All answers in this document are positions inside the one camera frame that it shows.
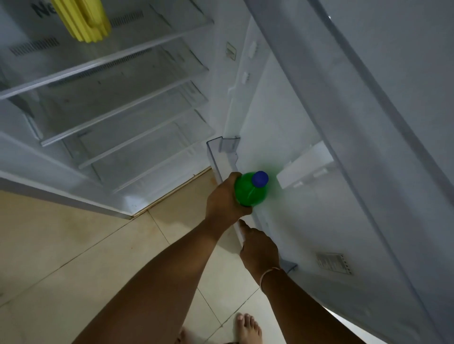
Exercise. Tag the person's left hand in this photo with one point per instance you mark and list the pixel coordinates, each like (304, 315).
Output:
(220, 202)

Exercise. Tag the person's right hand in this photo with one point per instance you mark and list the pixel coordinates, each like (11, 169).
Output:
(260, 250)

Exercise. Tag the person's left thumb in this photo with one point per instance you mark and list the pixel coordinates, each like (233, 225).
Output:
(244, 210)

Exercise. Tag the person's right fingers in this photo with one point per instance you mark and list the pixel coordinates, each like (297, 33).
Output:
(245, 227)

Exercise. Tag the green bottle with blue cap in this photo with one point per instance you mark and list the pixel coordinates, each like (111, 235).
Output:
(250, 193)

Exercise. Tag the person's right forearm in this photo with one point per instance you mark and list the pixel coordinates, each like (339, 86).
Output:
(301, 308)

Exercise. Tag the person's left forearm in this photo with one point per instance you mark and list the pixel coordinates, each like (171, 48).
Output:
(159, 283)

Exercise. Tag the clear door shelf bin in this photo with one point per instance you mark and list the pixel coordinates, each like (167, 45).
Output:
(221, 156)

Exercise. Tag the white door compartment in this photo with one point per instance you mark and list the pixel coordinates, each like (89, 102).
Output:
(305, 166)

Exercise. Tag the glass refrigerator shelf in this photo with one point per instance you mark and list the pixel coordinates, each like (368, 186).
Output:
(117, 58)
(166, 161)
(120, 106)
(142, 136)

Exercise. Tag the grey label sticker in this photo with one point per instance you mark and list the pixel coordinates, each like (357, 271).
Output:
(333, 263)

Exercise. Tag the person's right foot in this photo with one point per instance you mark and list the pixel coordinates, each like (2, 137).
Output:
(249, 328)

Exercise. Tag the white refrigerator door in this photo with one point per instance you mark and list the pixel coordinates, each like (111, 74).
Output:
(354, 141)

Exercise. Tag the white refrigerator body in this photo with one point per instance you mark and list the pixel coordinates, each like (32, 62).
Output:
(21, 159)

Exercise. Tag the yellow ridged plastic container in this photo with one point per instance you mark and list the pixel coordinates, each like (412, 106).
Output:
(85, 19)

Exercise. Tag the small wall sticker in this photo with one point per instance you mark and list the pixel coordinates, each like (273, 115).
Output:
(231, 50)

